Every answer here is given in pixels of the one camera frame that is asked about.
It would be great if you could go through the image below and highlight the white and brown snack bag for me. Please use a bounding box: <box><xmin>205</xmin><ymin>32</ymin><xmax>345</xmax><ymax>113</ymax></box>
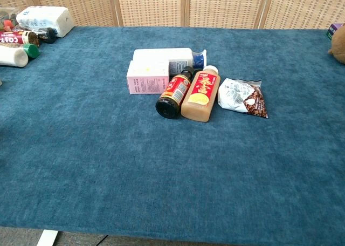
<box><xmin>217</xmin><ymin>78</ymin><xmax>270</xmax><ymax>119</ymax></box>

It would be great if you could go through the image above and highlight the clear plastic bag with items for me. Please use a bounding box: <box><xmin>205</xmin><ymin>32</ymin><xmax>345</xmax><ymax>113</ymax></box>
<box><xmin>0</xmin><ymin>6</ymin><xmax>22</xmax><ymax>32</ymax></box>

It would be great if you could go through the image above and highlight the dark sauce bottle red label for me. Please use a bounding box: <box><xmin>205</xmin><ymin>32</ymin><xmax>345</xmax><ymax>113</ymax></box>
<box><xmin>155</xmin><ymin>66</ymin><xmax>195</xmax><ymax>120</ymax></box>

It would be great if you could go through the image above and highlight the beige juice bottle red label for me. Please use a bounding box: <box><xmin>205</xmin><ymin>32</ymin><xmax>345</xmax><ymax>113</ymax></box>
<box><xmin>181</xmin><ymin>65</ymin><xmax>222</xmax><ymax>122</ymax></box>

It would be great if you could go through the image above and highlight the pink and white carton box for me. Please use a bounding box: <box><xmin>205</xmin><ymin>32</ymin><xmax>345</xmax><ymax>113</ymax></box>
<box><xmin>126</xmin><ymin>60</ymin><xmax>170</xmax><ymax>95</ymax></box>

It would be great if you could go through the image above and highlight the blue velvet table cloth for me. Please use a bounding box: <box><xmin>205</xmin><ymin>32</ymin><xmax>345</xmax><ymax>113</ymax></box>
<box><xmin>0</xmin><ymin>26</ymin><xmax>345</xmax><ymax>243</ymax></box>

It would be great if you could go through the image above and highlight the white bottle blue cap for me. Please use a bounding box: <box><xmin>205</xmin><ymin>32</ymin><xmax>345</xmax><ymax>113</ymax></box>
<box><xmin>133</xmin><ymin>47</ymin><xmax>208</xmax><ymax>74</ymax></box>

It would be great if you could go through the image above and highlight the woven rattan folding screen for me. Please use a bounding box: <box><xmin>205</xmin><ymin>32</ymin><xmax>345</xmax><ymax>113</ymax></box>
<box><xmin>0</xmin><ymin>0</ymin><xmax>345</xmax><ymax>30</ymax></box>

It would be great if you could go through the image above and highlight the black capped dark bottle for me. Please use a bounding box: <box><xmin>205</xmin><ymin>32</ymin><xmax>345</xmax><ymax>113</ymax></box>
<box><xmin>34</xmin><ymin>28</ymin><xmax>58</xmax><ymax>44</ymax></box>

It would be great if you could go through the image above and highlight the white tissue paper pack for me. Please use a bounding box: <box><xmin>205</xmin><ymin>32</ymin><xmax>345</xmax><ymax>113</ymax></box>
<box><xmin>16</xmin><ymin>5</ymin><xmax>75</xmax><ymax>38</ymax></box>

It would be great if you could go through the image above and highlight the white bottle green cap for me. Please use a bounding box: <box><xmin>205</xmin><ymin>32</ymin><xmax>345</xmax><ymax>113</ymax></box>
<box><xmin>0</xmin><ymin>43</ymin><xmax>40</xmax><ymax>68</ymax></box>

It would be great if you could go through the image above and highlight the red Costa coffee bottle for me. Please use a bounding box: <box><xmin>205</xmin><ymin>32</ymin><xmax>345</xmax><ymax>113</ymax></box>
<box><xmin>0</xmin><ymin>30</ymin><xmax>40</xmax><ymax>48</ymax></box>

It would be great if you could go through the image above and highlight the white table leg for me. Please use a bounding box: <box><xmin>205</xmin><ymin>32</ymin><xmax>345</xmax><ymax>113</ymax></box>
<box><xmin>36</xmin><ymin>229</ymin><xmax>59</xmax><ymax>246</ymax></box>

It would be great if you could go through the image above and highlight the brown plush toy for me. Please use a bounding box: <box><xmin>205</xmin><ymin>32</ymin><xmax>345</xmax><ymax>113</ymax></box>
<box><xmin>327</xmin><ymin>24</ymin><xmax>345</xmax><ymax>65</ymax></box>

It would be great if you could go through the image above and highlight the purple and green box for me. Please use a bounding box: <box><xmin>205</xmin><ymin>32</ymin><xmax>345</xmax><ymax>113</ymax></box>
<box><xmin>326</xmin><ymin>22</ymin><xmax>344</xmax><ymax>40</ymax></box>

